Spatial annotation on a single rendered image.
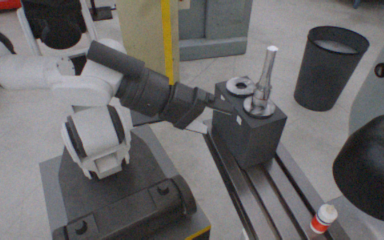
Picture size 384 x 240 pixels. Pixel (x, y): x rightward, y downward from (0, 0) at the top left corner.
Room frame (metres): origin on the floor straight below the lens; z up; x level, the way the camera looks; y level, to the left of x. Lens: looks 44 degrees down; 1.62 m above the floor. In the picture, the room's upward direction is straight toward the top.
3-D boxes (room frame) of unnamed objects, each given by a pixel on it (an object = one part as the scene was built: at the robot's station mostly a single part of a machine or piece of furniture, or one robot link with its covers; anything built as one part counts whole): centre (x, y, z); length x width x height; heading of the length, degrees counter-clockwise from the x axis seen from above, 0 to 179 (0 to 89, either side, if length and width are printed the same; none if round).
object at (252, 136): (0.62, -0.18, 1.03); 0.22 x 0.12 x 0.20; 23
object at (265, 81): (0.57, -0.20, 1.25); 0.03 x 0.03 x 0.11
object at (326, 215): (0.31, -0.34, 0.99); 0.04 x 0.04 x 0.11
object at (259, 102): (0.57, -0.20, 1.16); 0.05 x 0.05 x 0.06
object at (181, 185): (0.66, 0.03, 0.50); 0.20 x 0.05 x 0.20; 29
